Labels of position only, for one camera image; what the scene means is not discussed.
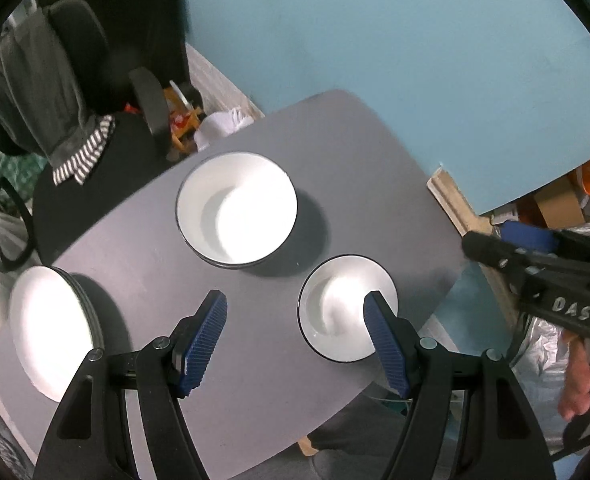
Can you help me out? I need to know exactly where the grey striped-cuff garment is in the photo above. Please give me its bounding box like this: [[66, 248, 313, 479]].
[[0, 0, 116, 186]]

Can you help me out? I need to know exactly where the white crumpled cloth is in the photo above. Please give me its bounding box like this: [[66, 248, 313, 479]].
[[194, 107, 254, 152]]

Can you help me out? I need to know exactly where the large white plate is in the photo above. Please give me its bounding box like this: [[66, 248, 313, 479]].
[[10, 266, 105, 402]]

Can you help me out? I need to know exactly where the grey ribbed bowl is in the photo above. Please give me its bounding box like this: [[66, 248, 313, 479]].
[[297, 255, 398, 363], [176, 152, 298, 269]]

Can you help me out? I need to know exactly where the cardboard box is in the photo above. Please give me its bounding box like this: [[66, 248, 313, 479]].
[[534, 176, 585, 230]]

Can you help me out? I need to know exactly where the black office chair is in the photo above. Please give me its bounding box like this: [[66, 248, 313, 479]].
[[0, 0, 204, 271]]

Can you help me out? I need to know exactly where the wooden board strip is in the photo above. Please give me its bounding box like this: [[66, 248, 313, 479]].
[[426, 168, 519, 328]]

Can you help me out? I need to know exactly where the person's right hand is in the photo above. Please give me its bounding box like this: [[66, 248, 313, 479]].
[[558, 330, 590, 420]]

